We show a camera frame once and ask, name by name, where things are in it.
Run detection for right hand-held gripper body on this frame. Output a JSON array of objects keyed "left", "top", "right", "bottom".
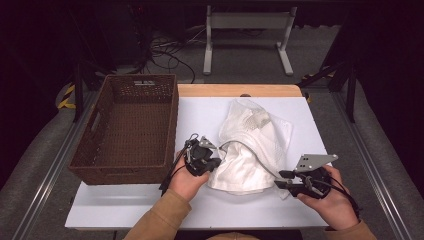
[{"left": 287, "top": 153, "right": 340, "bottom": 200}]

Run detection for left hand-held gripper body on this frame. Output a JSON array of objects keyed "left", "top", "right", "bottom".
[{"left": 183, "top": 135, "right": 218, "bottom": 177}]

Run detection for white garment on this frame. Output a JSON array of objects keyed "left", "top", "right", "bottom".
[{"left": 208, "top": 146, "right": 278, "bottom": 196}]

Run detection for white mesh laundry bag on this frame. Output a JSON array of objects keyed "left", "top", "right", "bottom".
[{"left": 208, "top": 98, "right": 294, "bottom": 201}]

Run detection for brown wicker basket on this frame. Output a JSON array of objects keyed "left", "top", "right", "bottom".
[{"left": 68, "top": 73, "right": 180, "bottom": 186}]

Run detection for person's left hand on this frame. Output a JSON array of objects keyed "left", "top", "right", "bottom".
[{"left": 168, "top": 156, "right": 211, "bottom": 203}]

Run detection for person's right hand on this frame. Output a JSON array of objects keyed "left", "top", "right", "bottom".
[{"left": 296, "top": 165, "right": 361, "bottom": 232}]

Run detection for person's lap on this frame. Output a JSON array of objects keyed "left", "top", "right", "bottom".
[{"left": 203, "top": 230, "right": 262, "bottom": 240}]

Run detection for black metal stand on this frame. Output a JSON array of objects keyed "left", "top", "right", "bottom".
[
  {"left": 72, "top": 61, "right": 118, "bottom": 123},
  {"left": 296, "top": 58, "right": 358, "bottom": 123}
]

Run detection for white table board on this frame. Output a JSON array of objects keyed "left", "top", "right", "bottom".
[{"left": 64, "top": 96, "right": 331, "bottom": 231}]

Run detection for white metal stand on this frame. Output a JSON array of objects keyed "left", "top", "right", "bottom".
[{"left": 203, "top": 4, "right": 298, "bottom": 77}]

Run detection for yellow black striped tape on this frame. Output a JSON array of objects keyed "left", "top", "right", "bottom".
[{"left": 57, "top": 83, "right": 77, "bottom": 110}]

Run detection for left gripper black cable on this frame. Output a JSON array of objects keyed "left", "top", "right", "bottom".
[{"left": 158, "top": 133, "right": 201, "bottom": 198}]

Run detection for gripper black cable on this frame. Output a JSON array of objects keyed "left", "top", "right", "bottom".
[
  {"left": 329, "top": 175, "right": 363, "bottom": 220},
  {"left": 158, "top": 133, "right": 201, "bottom": 198}
]

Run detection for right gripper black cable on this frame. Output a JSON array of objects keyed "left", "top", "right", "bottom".
[{"left": 329, "top": 175, "right": 363, "bottom": 220}]

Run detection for aluminium rail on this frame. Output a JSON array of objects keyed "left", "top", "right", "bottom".
[
  {"left": 11, "top": 89, "right": 101, "bottom": 240},
  {"left": 333, "top": 89, "right": 415, "bottom": 240}
]

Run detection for black floor cables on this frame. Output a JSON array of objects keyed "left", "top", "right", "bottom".
[{"left": 133, "top": 28, "right": 208, "bottom": 84}]

